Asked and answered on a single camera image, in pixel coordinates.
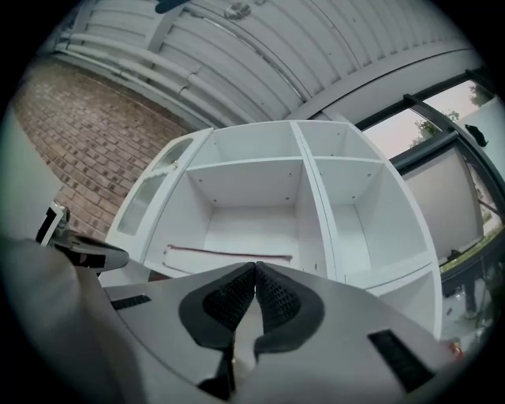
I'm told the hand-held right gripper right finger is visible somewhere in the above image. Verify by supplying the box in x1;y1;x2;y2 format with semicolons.
235;260;447;404

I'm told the white hutch shelf unit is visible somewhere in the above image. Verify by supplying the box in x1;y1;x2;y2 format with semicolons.
106;120;445;344

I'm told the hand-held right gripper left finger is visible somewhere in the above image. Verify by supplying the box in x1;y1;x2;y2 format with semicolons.
102;260;258;386

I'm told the tall glass cabinet door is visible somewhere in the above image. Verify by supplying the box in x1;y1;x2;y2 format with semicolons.
117;170;170;238

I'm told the white ceiling pipe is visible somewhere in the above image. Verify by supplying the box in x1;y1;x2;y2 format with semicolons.
58;32;206;82
54;42;219;128

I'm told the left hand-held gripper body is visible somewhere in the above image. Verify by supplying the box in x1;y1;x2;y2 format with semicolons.
35;199;80;248

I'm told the white card with red edge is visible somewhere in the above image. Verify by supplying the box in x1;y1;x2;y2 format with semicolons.
162;243;294;277

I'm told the black window frame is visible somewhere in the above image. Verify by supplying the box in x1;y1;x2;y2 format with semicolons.
354;69;505;320

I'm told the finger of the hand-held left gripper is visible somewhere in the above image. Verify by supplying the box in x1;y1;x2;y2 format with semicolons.
54;235;130;272

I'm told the small glass cabinet door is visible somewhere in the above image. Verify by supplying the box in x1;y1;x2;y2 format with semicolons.
151;137;195;171

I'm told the black window latch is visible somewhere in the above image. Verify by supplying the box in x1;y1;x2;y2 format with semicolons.
464;123;491;148

